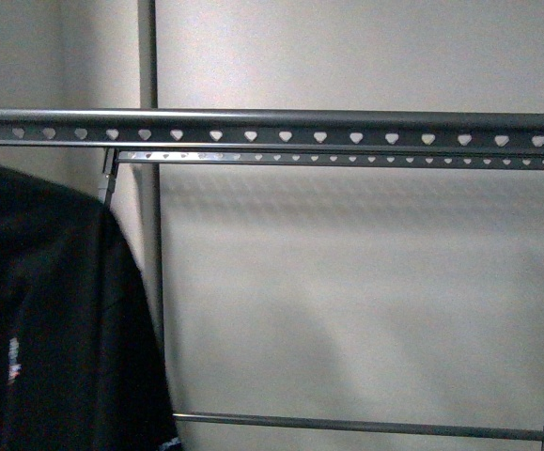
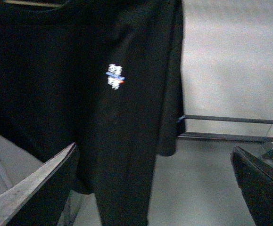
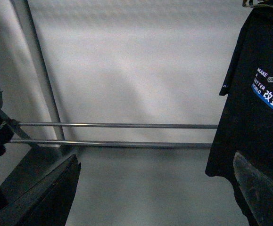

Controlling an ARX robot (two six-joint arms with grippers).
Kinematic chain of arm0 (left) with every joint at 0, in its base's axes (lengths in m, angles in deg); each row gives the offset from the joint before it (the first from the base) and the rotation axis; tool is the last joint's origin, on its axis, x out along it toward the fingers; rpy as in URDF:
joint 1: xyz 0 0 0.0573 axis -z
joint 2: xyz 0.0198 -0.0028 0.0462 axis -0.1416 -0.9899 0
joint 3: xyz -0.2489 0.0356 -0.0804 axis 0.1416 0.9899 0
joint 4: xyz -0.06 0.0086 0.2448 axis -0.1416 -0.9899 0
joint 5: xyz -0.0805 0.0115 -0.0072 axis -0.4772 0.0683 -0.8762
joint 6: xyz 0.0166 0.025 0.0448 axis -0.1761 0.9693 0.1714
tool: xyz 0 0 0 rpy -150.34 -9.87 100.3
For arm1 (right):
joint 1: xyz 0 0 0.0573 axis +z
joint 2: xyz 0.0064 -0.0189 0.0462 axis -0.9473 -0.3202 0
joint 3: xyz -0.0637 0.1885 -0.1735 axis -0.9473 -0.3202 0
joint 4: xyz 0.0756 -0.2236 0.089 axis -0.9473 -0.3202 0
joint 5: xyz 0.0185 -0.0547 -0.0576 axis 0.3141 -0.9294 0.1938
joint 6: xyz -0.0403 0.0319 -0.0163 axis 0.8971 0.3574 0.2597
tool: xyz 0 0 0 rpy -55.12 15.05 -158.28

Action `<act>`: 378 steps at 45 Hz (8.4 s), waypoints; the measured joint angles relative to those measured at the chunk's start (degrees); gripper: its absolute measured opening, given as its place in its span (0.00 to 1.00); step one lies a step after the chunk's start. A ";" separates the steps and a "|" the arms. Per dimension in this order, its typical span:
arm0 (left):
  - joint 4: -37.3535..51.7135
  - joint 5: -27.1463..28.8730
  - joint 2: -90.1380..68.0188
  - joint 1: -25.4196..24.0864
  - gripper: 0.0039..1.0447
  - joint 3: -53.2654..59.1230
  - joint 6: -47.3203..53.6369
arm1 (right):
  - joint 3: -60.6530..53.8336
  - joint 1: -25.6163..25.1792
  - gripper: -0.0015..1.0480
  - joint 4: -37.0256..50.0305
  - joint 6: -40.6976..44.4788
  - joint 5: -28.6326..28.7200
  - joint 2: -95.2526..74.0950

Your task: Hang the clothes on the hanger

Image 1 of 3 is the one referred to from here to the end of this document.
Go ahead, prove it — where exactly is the black shirt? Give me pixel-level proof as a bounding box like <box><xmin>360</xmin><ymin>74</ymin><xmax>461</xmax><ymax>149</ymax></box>
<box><xmin>0</xmin><ymin>166</ymin><xmax>181</xmax><ymax>450</ymax></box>

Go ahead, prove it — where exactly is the grey metal clothes rack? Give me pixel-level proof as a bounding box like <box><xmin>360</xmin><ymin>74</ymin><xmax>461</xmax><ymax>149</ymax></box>
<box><xmin>0</xmin><ymin>110</ymin><xmax>544</xmax><ymax>450</ymax></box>

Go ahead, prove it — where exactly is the grey vertical wall pipe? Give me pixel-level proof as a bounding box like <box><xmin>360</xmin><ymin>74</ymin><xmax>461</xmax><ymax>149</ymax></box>
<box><xmin>136</xmin><ymin>0</ymin><xmax>166</xmax><ymax>339</ymax></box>

